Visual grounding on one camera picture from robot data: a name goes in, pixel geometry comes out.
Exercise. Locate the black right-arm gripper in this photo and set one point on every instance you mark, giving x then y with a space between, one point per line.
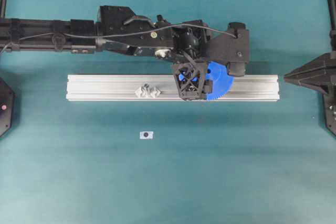
324 62

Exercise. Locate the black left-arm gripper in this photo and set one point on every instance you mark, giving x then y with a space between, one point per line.
190 78

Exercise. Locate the large blue plastic gear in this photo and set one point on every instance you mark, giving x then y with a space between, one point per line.
220 81

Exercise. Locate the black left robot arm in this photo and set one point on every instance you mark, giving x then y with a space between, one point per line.
118 29

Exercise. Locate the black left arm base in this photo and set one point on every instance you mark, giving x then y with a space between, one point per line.
6 107

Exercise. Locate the small white marker sticker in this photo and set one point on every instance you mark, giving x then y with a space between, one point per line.
146 135

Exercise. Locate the clear bracket right of left shaft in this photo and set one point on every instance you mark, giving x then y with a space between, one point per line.
154 92

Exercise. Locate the clear bracket of shaft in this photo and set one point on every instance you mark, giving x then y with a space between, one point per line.
154 92
141 92

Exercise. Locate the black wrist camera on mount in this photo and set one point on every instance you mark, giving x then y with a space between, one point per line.
230 49

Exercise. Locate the long aluminium extrusion rail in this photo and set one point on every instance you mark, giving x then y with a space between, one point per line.
114 87

